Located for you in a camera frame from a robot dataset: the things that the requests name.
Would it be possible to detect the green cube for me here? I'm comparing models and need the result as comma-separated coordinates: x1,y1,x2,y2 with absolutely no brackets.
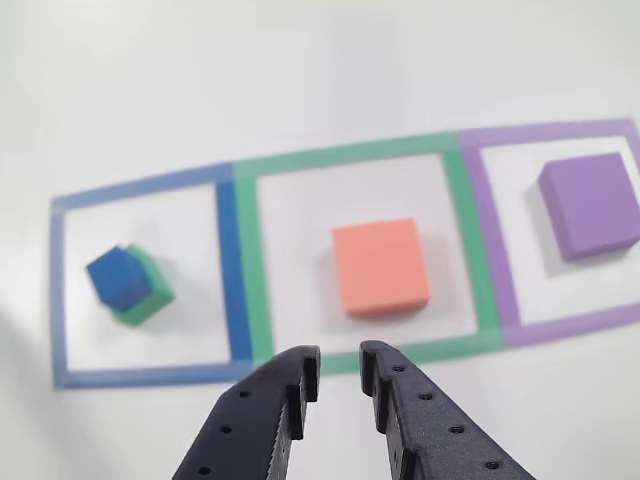
110,243,177,329

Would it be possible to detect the large purple cube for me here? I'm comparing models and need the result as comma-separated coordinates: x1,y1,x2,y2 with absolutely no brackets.
537,152,640,263

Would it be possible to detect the orange cube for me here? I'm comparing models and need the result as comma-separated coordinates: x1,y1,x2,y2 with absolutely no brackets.
330,217,431,319

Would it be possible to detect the small blue cube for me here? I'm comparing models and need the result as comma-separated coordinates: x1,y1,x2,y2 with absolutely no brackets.
85,244,154,308

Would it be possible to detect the green square frame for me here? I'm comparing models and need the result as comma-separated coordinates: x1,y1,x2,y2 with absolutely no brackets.
232,130,504,377

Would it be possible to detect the purple square frame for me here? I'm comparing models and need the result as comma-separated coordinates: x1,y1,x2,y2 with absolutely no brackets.
456,117,640,350

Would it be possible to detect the blue square frame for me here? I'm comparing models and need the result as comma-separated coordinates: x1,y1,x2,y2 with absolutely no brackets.
49,163,254,390

